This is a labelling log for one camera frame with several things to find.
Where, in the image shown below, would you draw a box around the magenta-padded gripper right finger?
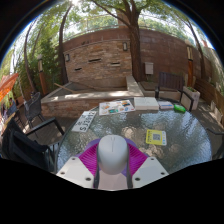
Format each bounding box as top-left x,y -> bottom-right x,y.
126,143 -> 170,190

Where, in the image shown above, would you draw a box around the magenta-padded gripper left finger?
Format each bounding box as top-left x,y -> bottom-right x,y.
55,142 -> 101,190

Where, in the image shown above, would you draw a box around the white computer mouse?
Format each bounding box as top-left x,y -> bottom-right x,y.
96,134 -> 130,176

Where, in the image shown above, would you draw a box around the purple paw-shaped mouse pad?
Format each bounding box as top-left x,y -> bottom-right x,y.
78,137 -> 148,191

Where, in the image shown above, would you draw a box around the yellow square card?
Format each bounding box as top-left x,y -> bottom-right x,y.
145,129 -> 168,147

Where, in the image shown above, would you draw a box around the white sign with black print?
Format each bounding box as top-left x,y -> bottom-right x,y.
71,110 -> 98,134

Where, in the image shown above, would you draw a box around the brick raised basin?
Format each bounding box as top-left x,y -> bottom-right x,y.
40,74 -> 144,119

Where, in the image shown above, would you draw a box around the small white booklet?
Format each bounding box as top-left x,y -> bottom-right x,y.
158,100 -> 175,111

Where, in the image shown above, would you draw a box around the flat white box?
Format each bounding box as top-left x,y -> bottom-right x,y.
133,96 -> 160,111

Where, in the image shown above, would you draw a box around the small green object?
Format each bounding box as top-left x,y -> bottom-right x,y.
173,104 -> 187,114

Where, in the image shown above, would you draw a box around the colourful printed leaflet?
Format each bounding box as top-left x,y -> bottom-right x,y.
98,99 -> 136,117

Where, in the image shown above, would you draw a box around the black mesh-back chair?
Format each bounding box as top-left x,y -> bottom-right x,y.
23,92 -> 46,129

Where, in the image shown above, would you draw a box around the long wooden stick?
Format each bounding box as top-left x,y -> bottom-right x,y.
53,82 -> 76,94

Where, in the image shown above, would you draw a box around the white square planter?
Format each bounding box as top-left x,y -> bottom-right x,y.
182,86 -> 201,111

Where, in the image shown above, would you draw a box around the person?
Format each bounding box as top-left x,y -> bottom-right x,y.
6,99 -> 18,118

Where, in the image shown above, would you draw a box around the dark slatted chair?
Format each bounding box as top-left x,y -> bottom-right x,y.
154,71 -> 194,113

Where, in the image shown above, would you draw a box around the orange parasol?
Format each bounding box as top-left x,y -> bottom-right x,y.
0,72 -> 20,103

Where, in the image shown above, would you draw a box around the thin leaning tree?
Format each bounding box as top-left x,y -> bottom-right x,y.
23,19 -> 38,94

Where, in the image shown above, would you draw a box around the slim curved tree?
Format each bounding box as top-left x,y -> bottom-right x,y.
58,3 -> 74,86

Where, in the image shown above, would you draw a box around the thick forked tree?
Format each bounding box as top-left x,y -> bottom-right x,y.
89,0 -> 158,83

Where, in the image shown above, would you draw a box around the slim dark tree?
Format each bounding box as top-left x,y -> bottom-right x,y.
186,19 -> 208,81

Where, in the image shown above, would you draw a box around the wooden lamp post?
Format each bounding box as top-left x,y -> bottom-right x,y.
36,54 -> 48,96
185,39 -> 195,88

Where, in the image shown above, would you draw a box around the grey wall box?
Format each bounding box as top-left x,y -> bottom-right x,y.
144,61 -> 155,76

